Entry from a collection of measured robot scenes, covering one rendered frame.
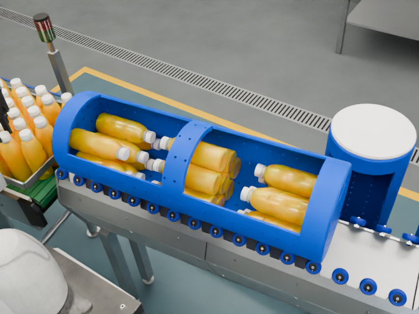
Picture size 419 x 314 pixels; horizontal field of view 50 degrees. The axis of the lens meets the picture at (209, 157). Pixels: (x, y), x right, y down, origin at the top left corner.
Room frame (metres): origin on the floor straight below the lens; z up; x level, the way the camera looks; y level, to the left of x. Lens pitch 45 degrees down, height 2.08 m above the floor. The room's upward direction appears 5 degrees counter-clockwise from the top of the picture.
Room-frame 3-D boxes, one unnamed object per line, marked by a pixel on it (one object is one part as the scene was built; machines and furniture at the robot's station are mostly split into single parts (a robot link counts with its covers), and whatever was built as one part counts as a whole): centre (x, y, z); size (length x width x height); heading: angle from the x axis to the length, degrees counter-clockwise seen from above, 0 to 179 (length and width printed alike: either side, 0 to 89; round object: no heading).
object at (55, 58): (1.68, 0.62, 0.55); 0.04 x 0.04 x 1.10; 60
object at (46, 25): (1.68, 0.62, 1.23); 0.06 x 0.06 x 0.04
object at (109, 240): (1.09, 0.44, 0.31); 0.06 x 0.06 x 0.63; 60
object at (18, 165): (1.16, 0.69, 0.99); 0.07 x 0.07 x 0.19
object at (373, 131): (1.10, -0.56, 1.03); 0.28 x 0.28 x 0.01
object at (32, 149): (1.16, 0.62, 0.99); 0.07 x 0.07 x 0.19
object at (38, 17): (1.68, 0.62, 1.18); 0.06 x 0.06 x 0.16
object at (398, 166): (1.10, -0.56, 0.59); 0.28 x 0.28 x 0.88
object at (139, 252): (1.21, 0.37, 0.31); 0.06 x 0.06 x 0.63; 60
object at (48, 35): (1.68, 0.62, 1.18); 0.06 x 0.06 x 0.05
